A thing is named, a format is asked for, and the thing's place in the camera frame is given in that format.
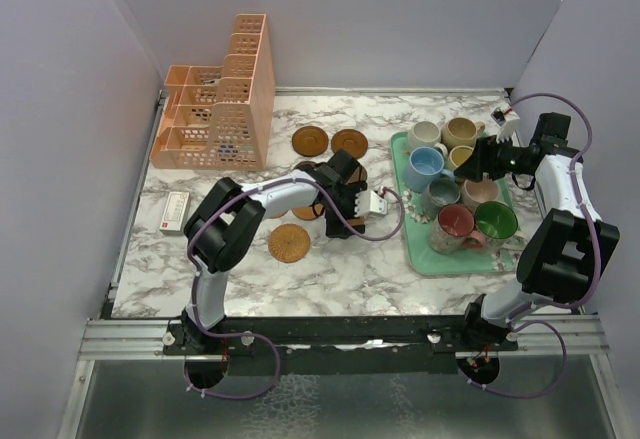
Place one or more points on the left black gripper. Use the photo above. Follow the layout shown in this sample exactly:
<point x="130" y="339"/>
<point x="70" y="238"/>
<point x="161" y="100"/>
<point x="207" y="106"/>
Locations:
<point x="336" y="227"/>

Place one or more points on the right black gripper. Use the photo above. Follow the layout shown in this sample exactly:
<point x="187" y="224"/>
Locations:
<point x="484" y="160"/>

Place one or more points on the dark walnut coaster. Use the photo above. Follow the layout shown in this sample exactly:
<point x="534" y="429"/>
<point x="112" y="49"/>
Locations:
<point x="359" y="175"/>

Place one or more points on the dark brown wooden coaster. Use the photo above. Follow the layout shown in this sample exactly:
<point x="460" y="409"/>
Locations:
<point x="306" y="165"/>

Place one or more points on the brown ringed wooden coaster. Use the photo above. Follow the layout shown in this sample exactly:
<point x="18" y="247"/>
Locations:
<point x="310" y="141"/>

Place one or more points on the woven rattan coaster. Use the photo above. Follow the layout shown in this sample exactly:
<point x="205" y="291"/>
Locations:
<point x="279" y="215"/>
<point x="289" y="243"/>

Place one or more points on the red pink mug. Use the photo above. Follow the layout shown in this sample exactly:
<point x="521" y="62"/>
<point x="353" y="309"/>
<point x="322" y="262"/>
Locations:
<point x="455" y="228"/>

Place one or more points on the mint green tray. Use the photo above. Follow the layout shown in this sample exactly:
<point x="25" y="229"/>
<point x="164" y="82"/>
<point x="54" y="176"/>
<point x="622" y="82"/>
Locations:
<point x="422" y="258"/>

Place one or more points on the peach mesh file organizer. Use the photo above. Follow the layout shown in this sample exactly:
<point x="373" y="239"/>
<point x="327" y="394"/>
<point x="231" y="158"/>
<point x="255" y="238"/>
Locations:
<point x="220" y="117"/>

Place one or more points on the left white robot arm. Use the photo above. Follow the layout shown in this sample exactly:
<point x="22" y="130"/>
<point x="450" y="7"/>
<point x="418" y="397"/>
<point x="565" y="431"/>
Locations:
<point x="221" y="230"/>

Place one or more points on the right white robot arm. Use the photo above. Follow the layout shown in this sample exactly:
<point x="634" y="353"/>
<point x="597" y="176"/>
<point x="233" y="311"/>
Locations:
<point x="563" y="261"/>

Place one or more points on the yellow mug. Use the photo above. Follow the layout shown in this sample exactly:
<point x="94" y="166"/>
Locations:
<point x="458" y="156"/>

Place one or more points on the beige speckled mug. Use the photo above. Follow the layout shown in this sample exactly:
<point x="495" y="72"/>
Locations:
<point x="460" y="131"/>

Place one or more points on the grey mug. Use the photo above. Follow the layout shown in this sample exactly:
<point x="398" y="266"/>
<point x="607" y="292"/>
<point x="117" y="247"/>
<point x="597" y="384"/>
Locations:
<point x="437" y="195"/>

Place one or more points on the light blue mug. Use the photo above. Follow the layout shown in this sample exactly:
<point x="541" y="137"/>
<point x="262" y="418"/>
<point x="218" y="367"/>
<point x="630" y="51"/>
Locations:
<point x="425" y="165"/>

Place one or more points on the green mug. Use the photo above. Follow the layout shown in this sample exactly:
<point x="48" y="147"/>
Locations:
<point x="499" y="225"/>

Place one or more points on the white cream mug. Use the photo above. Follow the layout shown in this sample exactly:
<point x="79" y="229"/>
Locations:
<point x="426" y="134"/>

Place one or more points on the small silver card box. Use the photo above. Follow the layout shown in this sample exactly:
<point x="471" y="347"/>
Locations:
<point x="175" y="213"/>

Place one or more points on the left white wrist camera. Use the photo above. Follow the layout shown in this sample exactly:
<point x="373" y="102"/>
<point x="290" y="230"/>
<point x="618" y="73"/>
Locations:
<point x="369" y="202"/>

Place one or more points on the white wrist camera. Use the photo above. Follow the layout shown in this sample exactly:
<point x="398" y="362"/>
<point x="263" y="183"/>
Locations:
<point x="508" y="122"/>
<point x="369" y="202"/>

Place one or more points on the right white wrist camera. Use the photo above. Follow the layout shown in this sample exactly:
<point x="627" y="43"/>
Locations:
<point x="508" y="122"/>

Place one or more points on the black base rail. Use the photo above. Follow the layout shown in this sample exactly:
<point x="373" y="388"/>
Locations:
<point x="331" y="345"/>

